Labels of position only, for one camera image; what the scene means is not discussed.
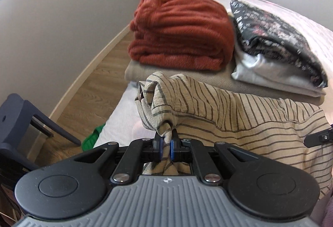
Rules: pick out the beige folded blanket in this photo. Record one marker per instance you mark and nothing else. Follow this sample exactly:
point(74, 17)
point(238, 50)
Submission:
point(136, 71)

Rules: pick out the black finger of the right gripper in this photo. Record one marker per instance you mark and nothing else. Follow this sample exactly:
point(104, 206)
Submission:
point(319, 138)

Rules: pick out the dark blue chair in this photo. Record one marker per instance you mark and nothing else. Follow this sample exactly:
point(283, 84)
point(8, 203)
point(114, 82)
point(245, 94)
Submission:
point(17, 114)

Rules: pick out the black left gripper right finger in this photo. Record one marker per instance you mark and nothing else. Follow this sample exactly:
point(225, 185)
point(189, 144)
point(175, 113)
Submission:
point(194, 153)

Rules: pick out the black floral folded garment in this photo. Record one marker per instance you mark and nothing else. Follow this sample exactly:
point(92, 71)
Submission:
point(261, 32)

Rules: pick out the rust red folded blanket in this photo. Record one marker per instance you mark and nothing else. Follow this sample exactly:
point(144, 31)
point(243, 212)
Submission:
point(182, 34)

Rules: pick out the green cloth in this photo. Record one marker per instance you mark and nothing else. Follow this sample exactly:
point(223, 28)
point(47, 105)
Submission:
point(91, 140)

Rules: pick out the beige striped button shirt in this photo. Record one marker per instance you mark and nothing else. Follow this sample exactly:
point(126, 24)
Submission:
point(274, 128)

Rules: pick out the white folded garment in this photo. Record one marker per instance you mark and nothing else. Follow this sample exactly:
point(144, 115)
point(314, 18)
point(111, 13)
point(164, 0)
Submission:
point(261, 71)

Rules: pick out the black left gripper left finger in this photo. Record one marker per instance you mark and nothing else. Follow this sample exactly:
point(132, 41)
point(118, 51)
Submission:
point(138, 153)

